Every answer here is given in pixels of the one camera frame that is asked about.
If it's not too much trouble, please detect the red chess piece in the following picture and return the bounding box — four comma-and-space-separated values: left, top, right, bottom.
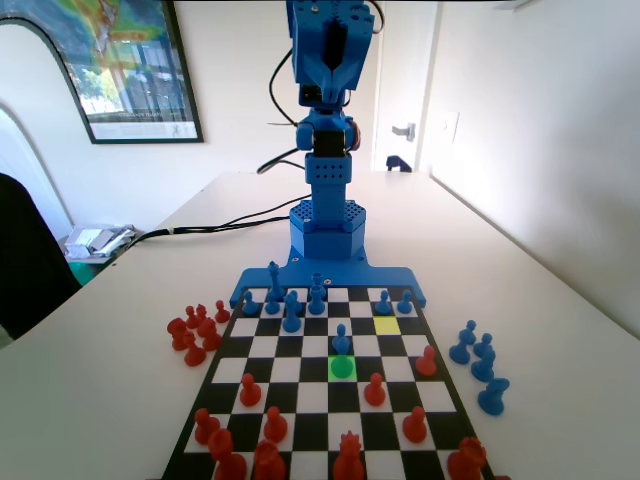
198, 318, 223, 353
252, 439, 287, 480
182, 331, 207, 369

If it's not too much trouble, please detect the black and white chessboard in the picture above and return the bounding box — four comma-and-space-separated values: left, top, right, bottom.
160, 284, 496, 480

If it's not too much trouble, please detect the red chess queen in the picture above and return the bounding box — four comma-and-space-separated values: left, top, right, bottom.
332, 432, 365, 480

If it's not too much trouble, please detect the white door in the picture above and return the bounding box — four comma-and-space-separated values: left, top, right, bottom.
373, 0, 432, 172

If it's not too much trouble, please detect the black framed poster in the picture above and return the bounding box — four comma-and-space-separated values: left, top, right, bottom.
0, 0, 205, 145

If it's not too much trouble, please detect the stack of papers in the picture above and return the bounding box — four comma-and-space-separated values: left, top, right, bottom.
53, 224, 137, 261

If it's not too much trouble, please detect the black chair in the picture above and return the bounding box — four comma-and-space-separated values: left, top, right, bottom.
0, 173, 84, 344

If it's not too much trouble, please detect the thin black cable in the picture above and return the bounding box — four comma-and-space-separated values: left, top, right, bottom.
124, 199, 292, 246
169, 215, 292, 234

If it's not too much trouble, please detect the blue base plate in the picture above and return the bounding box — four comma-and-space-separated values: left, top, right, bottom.
228, 257, 430, 309

